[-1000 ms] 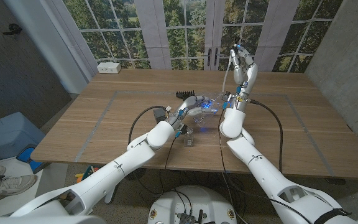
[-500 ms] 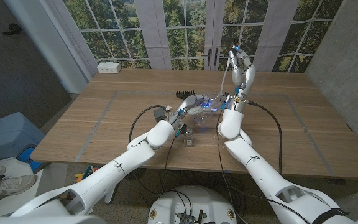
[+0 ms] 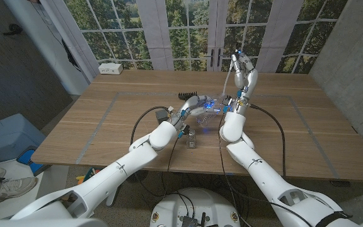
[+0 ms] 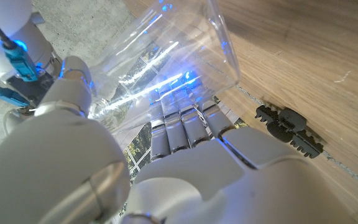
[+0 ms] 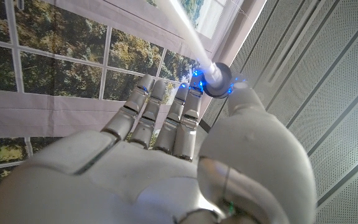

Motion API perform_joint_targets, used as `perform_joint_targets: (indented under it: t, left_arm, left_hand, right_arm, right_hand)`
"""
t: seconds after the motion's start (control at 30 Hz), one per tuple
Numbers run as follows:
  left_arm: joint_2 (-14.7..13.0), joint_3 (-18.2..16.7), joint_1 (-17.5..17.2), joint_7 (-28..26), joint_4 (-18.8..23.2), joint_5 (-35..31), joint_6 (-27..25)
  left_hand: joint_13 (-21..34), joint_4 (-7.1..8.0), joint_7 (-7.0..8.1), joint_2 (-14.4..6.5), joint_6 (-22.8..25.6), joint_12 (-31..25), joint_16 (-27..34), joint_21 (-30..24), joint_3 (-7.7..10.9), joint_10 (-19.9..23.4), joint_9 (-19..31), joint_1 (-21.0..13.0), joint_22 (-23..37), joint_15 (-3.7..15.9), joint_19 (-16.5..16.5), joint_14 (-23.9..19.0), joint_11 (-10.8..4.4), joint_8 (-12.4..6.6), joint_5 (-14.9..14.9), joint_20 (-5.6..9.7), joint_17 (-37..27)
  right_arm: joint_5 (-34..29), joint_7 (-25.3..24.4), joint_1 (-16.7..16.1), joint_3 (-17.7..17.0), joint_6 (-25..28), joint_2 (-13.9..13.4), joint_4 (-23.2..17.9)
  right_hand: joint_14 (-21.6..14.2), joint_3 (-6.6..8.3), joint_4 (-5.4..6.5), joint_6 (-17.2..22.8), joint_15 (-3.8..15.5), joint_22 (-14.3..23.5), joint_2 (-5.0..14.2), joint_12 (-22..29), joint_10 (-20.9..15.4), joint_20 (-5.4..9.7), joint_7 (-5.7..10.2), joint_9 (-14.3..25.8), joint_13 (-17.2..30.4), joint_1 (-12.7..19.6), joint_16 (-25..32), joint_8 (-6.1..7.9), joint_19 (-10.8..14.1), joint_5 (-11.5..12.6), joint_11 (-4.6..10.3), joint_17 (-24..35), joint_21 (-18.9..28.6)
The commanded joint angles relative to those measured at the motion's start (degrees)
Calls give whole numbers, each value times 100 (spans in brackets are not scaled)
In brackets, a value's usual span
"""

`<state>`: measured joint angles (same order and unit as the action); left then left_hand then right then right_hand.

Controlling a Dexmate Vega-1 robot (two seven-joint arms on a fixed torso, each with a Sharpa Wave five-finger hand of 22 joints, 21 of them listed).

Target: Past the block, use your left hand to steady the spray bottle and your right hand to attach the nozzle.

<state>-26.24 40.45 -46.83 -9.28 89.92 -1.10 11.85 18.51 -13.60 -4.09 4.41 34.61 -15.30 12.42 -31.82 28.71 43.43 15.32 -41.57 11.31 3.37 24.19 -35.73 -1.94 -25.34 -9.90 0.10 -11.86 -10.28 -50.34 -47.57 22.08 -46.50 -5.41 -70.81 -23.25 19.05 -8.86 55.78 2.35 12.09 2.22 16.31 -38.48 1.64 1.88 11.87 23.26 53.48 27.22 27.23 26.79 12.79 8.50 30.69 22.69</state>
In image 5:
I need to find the black nozzle with white tube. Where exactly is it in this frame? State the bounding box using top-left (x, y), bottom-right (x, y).
top-left (155, 0), bottom-right (233, 100)

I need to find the printed window backdrop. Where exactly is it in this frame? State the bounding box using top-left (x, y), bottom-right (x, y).
top-left (0, 0), bottom-right (245, 194)

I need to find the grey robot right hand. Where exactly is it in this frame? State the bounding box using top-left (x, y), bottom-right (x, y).
top-left (0, 73), bottom-right (318, 224)

